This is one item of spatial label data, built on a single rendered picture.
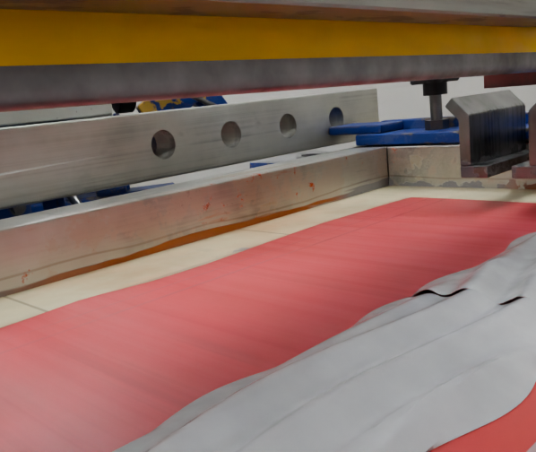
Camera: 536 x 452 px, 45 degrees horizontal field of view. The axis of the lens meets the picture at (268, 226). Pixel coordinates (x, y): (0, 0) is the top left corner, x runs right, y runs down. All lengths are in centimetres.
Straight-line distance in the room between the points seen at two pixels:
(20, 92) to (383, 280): 18
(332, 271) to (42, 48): 19
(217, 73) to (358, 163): 34
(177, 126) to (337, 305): 27
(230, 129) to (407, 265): 27
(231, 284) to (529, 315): 14
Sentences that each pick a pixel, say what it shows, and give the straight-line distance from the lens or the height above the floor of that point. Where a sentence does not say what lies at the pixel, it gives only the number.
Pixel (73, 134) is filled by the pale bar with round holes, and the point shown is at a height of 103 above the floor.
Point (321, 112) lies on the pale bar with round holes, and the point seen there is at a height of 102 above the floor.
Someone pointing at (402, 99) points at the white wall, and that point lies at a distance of 266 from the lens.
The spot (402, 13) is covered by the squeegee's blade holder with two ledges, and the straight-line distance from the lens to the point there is 26.
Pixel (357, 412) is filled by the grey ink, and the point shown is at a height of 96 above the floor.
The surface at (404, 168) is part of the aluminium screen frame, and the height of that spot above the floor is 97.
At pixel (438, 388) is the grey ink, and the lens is 18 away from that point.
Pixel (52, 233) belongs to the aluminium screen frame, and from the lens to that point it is 37.
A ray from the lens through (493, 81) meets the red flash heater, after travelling 143.
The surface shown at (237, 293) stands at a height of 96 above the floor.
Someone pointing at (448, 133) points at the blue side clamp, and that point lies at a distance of 54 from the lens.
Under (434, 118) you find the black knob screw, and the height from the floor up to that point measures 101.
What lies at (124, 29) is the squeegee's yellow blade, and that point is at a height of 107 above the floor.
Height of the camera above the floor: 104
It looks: 11 degrees down
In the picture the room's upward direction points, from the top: 6 degrees counter-clockwise
